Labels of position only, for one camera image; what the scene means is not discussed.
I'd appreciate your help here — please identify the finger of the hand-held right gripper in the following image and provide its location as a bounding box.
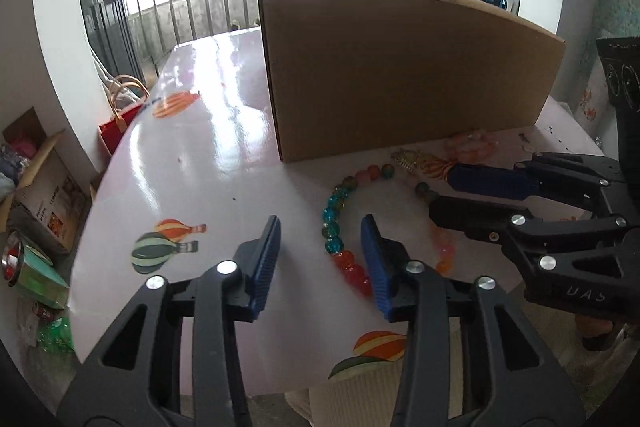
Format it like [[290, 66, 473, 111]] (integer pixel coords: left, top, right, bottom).
[[428, 194, 629, 279], [446, 151, 627, 212]]

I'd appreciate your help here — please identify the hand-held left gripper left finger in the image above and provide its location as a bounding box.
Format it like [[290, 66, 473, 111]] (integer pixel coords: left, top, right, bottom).
[[57, 214, 282, 427]]

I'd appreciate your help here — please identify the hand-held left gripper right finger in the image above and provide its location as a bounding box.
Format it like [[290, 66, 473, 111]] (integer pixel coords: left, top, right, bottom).
[[360, 213, 586, 427]]

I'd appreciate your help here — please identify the pink orange bead bracelet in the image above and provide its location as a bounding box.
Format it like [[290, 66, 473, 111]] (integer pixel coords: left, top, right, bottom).
[[446, 130, 501, 164]]

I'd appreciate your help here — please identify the multicolour bead bracelet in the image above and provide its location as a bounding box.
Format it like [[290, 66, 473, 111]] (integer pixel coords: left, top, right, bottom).
[[321, 163, 457, 298]]

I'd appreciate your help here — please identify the gold brooch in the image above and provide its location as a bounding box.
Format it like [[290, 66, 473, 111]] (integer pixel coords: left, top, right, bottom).
[[391, 148, 426, 172]]

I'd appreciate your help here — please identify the large cardboard box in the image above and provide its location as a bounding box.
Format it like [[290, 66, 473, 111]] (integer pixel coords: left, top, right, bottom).
[[257, 0, 566, 164]]

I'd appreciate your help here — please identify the person's right hand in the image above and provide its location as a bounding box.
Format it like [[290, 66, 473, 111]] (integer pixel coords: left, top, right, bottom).
[[574, 313, 615, 339]]

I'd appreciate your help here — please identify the red gift bag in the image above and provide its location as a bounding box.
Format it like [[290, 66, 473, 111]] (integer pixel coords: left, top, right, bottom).
[[98, 76, 151, 156]]

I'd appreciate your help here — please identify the green plastic bottle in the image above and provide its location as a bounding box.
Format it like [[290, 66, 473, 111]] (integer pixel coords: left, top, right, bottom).
[[37, 314, 76, 354]]

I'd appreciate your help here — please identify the cardboard box with clothes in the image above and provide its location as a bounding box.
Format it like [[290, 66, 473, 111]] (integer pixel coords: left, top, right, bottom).
[[0, 107, 92, 254]]

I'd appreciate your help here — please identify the green carton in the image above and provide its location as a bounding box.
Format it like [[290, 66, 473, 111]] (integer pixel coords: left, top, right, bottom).
[[10, 244, 71, 309]]

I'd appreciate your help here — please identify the metal bowl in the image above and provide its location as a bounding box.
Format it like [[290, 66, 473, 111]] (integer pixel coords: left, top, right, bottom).
[[0, 231, 27, 284]]

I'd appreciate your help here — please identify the dark grey cabinet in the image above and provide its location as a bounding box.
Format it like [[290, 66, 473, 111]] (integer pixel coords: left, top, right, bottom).
[[80, 0, 147, 84]]

